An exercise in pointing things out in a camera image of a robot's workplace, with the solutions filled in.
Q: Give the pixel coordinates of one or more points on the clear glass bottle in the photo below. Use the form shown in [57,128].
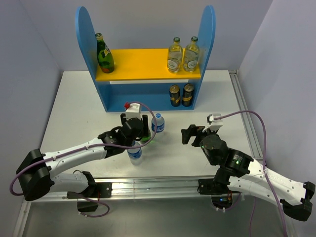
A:
[174,57]
[191,55]

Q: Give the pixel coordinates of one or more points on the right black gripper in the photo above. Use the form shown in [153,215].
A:
[193,130]

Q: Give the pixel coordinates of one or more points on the blue and yellow shelf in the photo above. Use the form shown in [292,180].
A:
[142,74]

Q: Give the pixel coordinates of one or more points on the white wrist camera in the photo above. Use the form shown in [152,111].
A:
[215,123]
[132,110]

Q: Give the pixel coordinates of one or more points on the plastic water bottle front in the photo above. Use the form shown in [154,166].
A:
[135,153]

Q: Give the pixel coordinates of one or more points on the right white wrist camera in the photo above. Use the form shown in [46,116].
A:
[215,123]

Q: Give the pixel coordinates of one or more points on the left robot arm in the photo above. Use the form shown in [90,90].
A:
[43,173]

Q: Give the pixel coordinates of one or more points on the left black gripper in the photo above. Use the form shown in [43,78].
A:
[144,132]

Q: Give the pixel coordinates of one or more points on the right black can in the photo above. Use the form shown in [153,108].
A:
[187,95]

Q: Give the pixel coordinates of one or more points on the aluminium front rail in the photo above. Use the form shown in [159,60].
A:
[129,188]

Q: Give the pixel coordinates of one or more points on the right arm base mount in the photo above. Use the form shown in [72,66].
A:
[222,198]

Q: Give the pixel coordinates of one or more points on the aluminium side rail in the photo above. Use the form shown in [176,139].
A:
[246,117]

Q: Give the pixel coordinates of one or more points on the green glass bottle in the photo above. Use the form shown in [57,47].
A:
[104,55]
[146,136]

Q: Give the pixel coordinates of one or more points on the plastic water bottle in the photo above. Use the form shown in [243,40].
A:
[135,153]
[158,123]

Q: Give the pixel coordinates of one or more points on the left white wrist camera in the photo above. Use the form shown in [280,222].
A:
[132,110]

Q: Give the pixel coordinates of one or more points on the left black can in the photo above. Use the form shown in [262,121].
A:
[174,94]

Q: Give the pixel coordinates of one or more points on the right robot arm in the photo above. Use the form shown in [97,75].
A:
[239,172]

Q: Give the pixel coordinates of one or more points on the green glass bottle front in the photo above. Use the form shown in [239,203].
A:
[146,136]

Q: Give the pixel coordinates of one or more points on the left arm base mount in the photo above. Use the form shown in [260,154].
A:
[88,202]

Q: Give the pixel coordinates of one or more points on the black can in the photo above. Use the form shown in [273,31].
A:
[187,95]
[174,94]

